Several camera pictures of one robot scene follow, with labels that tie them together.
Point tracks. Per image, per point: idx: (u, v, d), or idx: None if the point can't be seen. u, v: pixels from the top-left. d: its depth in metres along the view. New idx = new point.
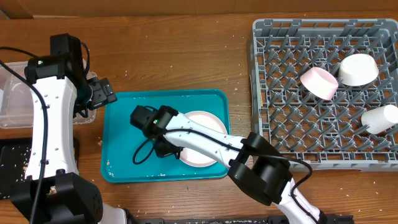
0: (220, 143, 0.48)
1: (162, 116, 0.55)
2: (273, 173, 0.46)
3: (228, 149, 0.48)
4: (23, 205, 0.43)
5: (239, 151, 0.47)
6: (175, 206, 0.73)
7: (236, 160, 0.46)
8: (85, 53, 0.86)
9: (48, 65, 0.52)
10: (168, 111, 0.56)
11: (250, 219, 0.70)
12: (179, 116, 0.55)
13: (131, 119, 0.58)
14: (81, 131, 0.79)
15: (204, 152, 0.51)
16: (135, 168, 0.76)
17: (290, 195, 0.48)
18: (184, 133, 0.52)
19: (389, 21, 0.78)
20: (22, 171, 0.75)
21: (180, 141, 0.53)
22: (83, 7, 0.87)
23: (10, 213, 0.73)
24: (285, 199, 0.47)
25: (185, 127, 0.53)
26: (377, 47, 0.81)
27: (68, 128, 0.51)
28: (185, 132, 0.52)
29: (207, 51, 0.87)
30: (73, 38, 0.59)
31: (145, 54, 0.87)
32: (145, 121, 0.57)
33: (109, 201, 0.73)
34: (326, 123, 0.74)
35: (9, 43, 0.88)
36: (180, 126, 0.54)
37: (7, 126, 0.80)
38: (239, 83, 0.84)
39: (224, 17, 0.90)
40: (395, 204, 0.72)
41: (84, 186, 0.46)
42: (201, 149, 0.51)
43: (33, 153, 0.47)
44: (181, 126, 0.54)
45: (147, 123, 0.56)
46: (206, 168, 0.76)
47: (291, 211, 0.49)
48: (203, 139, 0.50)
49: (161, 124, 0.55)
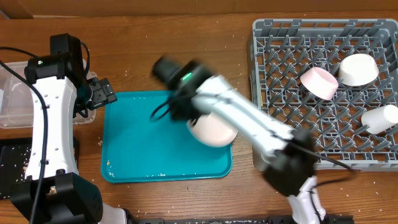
0: (265, 127, 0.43)
1: (194, 70, 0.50)
2: (305, 168, 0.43)
3: (273, 135, 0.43)
4: (23, 205, 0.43)
5: (286, 142, 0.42)
6: (175, 206, 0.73)
7: (281, 150, 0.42)
8: (85, 53, 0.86)
9: (48, 65, 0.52)
10: (201, 66, 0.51)
11: (250, 219, 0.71)
12: (216, 79, 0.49)
13: (154, 70, 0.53)
14: (81, 130, 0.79)
15: (241, 129, 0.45)
16: (135, 168, 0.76)
17: (307, 191, 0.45)
18: (221, 102, 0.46)
19: (389, 21, 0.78)
20: (22, 171, 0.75)
21: (212, 109, 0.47)
22: (83, 7, 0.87)
23: (9, 213, 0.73)
24: (302, 195, 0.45)
25: (222, 95, 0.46)
26: (377, 48, 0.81)
27: (68, 128, 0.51)
28: (222, 101, 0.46)
29: (207, 51, 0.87)
30: (73, 38, 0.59)
31: (145, 54, 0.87)
32: (169, 74, 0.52)
33: (109, 201, 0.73)
34: (326, 123, 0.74)
35: (9, 44, 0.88)
36: (217, 93, 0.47)
37: (7, 126, 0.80)
38: (239, 83, 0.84)
39: (224, 17, 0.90)
40: (395, 204, 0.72)
41: (84, 186, 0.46)
42: (239, 126, 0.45)
43: (33, 153, 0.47)
44: (218, 93, 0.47)
45: (172, 76, 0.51)
46: (206, 168, 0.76)
47: (303, 206, 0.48)
48: (245, 116, 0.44)
49: (191, 78, 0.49)
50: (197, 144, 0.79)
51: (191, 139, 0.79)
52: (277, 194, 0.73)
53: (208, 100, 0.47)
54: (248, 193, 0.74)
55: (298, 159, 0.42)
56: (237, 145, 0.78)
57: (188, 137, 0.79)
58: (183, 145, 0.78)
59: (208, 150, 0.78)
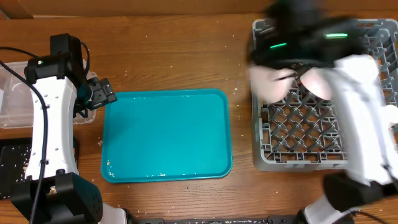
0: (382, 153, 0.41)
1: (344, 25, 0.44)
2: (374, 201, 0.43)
3: (384, 166, 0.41)
4: (23, 205, 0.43)
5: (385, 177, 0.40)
6: (175, 206, 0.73)
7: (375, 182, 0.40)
8: (85, 53, 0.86)
9: (48, 65, 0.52)
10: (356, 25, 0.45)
11: (250, 219, 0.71)
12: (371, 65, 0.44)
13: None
14: (81, 130, 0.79)
15: (351, 130, 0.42)
16: (135, 167, 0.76)
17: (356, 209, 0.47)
18: (351, 92, 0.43)
19: (390, 21, 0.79)
20: (22, 171, 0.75)
21: (336, 92, 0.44)
22: (83, 7, 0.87)
23: (10, 213, 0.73)
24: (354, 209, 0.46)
25: (359, 88, 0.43)
26: (377, 48, 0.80)
27: (68, 128, 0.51)
28: (353, 93, 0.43)
29: (207, 51, 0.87)
30: (73, 38, 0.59)
31: (145, 54, 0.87)
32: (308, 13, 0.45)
33: (109, 201, 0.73)
34: (326, 123, 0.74)
35: (9, 43, 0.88)
36: (360, 82, 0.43)
37: (7, 126, 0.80)
38: (239, 83, 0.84)
39: (224, 17, 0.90)
40: (395, 204, 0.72)
41: (84, 186, 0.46)
42: (351, 125, 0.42)
43: (33, 154, 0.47)
44: (357, 82, 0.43)
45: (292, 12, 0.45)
46: (206, 168, 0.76)
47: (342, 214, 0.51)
48: (368, 125, 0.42)
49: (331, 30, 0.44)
50: (198, 143, 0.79)
51: (191, 138, 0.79)
52: (277, 194, 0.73)
53: (341, 83, 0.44)
54: (249, 193, 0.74)
55: (375, 186, 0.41)
56: (237, 145, 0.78)
57: (188, 136, 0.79)
58: (183, 144, 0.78)
59: (208, 150, 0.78)
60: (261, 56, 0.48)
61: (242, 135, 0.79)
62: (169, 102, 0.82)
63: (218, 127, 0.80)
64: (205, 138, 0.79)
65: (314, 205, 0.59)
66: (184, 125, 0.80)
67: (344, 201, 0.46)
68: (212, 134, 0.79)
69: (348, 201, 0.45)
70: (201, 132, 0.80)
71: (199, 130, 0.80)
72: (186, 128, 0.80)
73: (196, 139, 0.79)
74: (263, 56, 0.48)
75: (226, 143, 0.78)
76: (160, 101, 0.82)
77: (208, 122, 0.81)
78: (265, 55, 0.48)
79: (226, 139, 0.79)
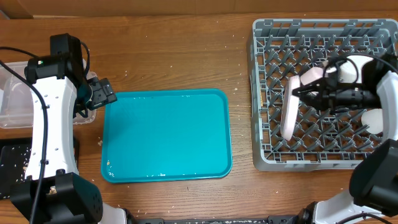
0: None
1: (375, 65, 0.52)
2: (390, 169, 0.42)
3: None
4: (23, 205, 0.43)
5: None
6: (175, 206, 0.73)
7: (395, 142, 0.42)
8: (85, 53, 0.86)
9: (48, 65, 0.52)
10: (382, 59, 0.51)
11: (250, 219, 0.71)
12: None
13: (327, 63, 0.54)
14: (82, 131, 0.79)
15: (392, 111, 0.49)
16: (135, 167, 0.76)
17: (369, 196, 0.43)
18: None
19: (390, 22, 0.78)
20: (22, 171, 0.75)
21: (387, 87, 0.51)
22: (83, 7, 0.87)
23: (9, 213, 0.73)
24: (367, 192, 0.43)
25: None
26: (377, 48, 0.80)
27: (68, 127, 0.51)
28: None
29: (207, 51, 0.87)
30: (73, 38, 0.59)
31: (145, 54, 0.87)
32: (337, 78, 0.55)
33: (109, 201, 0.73)
34: (326, 123, 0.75)
35: (9, 43, 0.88)
36: None
37: (7, 126, 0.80)
38: (239, 83, 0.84)
39: (224, 17, 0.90)
40: None
41: (84, 186, 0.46)
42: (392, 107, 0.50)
43: (33, 153, 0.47)
44: None
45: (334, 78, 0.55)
46: (206, 168, 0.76)
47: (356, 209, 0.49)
48: None
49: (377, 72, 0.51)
50: (198, 144, 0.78)
51: (191, 139, 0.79)
52: (277, 194, 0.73)
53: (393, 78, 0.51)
54: (248, 193, 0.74)
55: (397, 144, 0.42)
56: (237, 145, 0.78)
57: (188, 137, 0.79)
58: (183, 145, 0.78)
59: (208, 150, 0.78)
60: (335, 95, 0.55)
61: (243, 135, 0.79)
62: (169, 103, 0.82)
63: (219, 127, 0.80)
64: (205, 138, 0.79)
65: (330, 198, 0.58)
66: (184, 126, 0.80)
67: (370, 170, 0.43)
68: (212, 135, 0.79)
69: (375, 167, 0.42)
70: (201, 132, 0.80)
71: (199, 130, 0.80)
72: (187, 129, 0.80)
73: (197, 140, 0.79)
74: (339, 97, 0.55)
75: (226, 143, 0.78)
76: (160, 101, 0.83)
77: (208, 122, 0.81)
78: (337, 91, 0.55)
79: (226, 139, 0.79)
